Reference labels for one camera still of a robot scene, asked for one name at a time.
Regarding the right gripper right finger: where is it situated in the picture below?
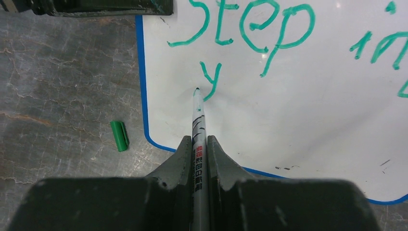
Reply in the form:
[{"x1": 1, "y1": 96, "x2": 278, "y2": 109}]
[{"x1": 207, "y1": 135, "x2": 255, "y2": 231}]

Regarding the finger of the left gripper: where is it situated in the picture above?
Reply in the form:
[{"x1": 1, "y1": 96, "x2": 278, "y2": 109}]
[{"x1": 0, "y1": 0, "x2": 174, "y2": 17}]

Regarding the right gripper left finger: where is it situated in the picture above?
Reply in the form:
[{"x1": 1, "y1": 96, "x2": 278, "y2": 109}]
[{"x1": 145, "y1": 136, "x2": 192, "y2": 231}]

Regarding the green whiteboard marker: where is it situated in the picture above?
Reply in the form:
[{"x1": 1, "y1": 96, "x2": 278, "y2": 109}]
[{"x1": 191, "y1": 88, "x2": 210, "y2": 231}]

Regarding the green marker cap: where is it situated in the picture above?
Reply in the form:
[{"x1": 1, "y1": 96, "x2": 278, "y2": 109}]
[{"x1": 110, "y1": 121, "x2": 130, "y2": 152}]

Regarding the blue framed whiteboard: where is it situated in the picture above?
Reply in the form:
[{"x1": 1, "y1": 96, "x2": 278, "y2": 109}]
[{"x1": 136, "y1": 0, "x2": 408, "y2": 205}]

